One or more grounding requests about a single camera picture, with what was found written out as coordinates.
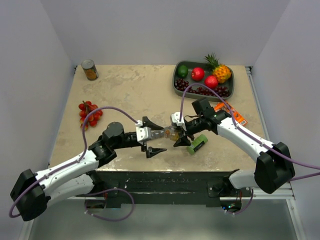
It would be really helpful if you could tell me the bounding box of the amber pill bottle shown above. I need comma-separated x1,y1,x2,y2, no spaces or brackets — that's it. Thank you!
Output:
164,129,180,142

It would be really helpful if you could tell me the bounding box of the red apple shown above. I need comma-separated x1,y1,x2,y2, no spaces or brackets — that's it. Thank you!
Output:
204,75,219,89
191,67,205,82

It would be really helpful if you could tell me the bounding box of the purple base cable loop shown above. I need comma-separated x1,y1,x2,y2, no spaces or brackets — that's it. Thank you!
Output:
84,187,137,221

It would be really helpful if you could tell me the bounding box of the green cylindrical bottle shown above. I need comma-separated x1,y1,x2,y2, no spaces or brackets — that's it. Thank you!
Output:
186,134,208,155

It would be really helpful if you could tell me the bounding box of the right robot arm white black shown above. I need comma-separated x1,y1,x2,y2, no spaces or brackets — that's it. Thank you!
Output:
170,98,296,197

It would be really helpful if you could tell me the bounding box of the tin can orange label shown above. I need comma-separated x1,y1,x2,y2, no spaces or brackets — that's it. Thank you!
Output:
81,59,99,81

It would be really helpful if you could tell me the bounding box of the red cherry tomato bunch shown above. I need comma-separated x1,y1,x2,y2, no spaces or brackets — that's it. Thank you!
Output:
78,101,103,131

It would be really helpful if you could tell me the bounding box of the green lime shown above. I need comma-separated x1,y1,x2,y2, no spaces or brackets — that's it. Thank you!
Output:
177,65,189,78

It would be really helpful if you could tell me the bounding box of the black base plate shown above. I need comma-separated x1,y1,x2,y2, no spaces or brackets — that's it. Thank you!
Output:
43,169,280,208

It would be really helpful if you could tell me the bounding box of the dark red grape bunch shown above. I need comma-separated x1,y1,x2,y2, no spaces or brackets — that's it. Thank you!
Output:
173,78,230,98

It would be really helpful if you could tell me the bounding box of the dark green tray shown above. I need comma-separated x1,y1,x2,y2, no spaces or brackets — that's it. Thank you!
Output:
172,60,235,102

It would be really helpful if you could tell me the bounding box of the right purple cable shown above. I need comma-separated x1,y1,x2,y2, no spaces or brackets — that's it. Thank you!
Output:
180,83,320,216

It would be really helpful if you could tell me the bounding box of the red apple right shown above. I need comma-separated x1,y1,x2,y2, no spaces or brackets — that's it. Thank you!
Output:
204,75,219,89

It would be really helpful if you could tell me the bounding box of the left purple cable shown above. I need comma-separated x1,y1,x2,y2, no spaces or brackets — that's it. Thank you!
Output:
9,106,138,218

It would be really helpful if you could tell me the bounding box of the small pineapple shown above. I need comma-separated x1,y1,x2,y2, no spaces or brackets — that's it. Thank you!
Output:
204,53,232,84

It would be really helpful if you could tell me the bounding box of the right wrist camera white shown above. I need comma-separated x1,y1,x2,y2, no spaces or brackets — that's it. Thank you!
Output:
170,112,186,129

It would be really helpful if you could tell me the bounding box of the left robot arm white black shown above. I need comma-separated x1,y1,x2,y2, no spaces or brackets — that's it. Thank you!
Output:
9,116,166,222

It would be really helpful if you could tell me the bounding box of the red apple left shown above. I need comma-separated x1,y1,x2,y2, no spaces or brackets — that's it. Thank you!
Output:
191,67,205,82

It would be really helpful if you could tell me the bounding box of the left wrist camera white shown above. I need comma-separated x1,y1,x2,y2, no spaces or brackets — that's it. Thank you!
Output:
135,120,152,144

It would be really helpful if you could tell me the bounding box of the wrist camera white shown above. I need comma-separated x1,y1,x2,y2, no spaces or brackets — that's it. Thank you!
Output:
170,112,186,129
135,120,152,144

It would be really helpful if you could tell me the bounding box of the orange snack packet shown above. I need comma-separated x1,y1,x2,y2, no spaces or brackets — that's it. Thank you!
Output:
214,102,248,126

